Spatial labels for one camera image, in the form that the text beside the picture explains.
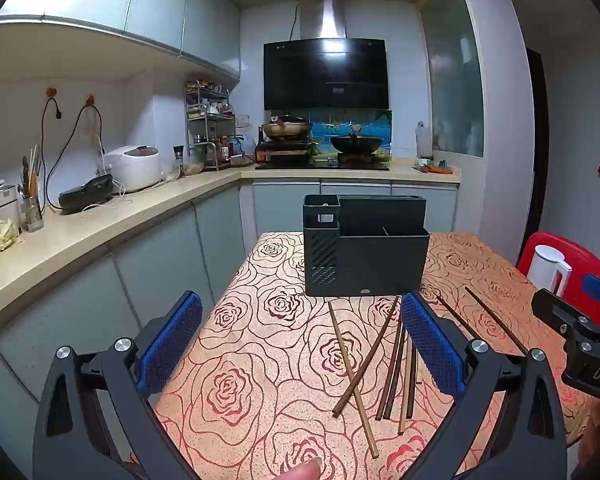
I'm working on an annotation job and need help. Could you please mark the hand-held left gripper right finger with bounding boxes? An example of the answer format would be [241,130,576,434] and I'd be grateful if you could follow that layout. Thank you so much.
[400,291,568,480]

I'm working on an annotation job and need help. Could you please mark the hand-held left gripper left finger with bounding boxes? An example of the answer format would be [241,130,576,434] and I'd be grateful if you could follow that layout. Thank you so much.
[32,290,203,480]

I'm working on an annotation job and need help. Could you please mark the dark brown chopstick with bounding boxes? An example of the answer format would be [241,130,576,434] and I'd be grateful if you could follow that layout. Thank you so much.
[465,286,529,357]
[384,330,408,420]
[435,295,477,342]

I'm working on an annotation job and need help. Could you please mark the dark curved chopstick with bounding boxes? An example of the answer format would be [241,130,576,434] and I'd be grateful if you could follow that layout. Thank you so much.
[332,296,400,418]

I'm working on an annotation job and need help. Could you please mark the dark grey utensil holder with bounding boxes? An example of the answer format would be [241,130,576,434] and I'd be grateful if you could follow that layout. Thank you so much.
[302,193,431,298]

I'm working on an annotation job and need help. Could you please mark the person's left hand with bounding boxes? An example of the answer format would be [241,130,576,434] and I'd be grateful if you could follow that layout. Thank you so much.
[269,457,324,480]

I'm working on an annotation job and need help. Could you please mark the white electric kettle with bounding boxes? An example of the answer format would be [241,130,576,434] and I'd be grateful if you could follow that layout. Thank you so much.
[527,245,573,298]

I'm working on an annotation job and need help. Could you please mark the red plastic stool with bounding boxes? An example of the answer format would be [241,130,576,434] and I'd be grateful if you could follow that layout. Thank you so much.
[516,231,600,326]

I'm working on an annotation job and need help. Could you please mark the grey lower cabinets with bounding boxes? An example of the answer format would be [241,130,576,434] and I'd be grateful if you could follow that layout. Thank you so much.
[0,180,458,461]

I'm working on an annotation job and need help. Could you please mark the grey cabinets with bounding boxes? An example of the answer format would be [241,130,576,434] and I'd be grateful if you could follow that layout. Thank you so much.
[0,0,242,81]
[0,180,458,461]

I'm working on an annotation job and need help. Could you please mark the rose-printed tablecloth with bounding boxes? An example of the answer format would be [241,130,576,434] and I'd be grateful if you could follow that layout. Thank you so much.
[150,231,600,480]

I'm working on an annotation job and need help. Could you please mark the beige kitchen countertop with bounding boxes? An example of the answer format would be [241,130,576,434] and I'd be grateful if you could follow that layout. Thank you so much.
[0,157,462,321]

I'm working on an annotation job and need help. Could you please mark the dark door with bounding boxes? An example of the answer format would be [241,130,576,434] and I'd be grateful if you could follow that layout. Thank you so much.
[525,47,551,241]

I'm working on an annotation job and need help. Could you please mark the black countertop appliance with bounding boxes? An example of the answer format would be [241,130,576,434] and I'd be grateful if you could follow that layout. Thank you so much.
[59,174,115,215]

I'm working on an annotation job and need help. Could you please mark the orange dish tray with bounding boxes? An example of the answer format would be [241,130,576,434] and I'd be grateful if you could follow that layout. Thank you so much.
[414,157,453,176]

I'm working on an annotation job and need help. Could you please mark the white rice cooker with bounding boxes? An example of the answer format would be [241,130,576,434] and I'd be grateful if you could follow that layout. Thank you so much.
[102,145,162,192]

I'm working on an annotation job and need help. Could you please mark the metal utensil cup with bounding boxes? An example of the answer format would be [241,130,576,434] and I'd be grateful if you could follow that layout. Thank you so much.
[20,145,45,233]

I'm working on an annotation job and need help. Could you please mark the pale cabbage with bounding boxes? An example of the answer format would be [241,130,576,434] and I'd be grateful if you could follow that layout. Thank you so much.
[0,220,21,254]

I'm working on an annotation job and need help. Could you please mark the white plastic bottle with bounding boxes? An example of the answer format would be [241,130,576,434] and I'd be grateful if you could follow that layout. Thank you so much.
[415,121,433,160]

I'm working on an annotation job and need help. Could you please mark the black gas hob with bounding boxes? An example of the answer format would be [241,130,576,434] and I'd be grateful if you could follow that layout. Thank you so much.
[254,157,391,172]

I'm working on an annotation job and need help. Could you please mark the black wok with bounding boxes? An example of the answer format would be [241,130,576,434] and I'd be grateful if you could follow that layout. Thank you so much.
[330,130,385,155]

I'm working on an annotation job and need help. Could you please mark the portable cooker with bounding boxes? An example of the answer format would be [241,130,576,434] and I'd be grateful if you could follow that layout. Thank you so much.
[255,140,312,165]

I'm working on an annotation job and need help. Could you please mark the metal spice rack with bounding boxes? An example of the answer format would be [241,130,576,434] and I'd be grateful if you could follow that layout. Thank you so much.
[185,80,237,171]

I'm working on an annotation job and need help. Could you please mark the golden wok with lid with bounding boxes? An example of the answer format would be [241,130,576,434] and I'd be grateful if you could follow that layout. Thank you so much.
[261,116,313,142]

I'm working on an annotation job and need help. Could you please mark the frosted glass window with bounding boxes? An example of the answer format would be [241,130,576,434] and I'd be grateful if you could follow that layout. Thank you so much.
[420,0,486,158]

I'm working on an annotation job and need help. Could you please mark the black glass range hood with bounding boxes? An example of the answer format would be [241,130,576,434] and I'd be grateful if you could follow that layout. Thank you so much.
[263,37,390,111]

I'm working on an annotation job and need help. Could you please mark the grey upper cabinets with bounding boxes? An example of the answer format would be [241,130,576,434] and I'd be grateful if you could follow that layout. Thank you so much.
[0,0,242,81]

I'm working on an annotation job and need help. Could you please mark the steel hood chimney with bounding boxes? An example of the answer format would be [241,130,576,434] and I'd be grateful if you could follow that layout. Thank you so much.
[299,0,348,41]

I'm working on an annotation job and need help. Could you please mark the white cable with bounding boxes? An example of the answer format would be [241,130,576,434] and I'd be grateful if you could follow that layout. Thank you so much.
[92,120,132,208]

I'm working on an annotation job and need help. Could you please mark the blue ocean wall sticker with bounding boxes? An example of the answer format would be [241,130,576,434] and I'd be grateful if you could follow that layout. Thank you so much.
[307,109,393,163]

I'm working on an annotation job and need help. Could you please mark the black power cable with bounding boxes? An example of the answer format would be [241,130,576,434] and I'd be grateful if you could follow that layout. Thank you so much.
[47,104,102,208]
[40,95,64,211]

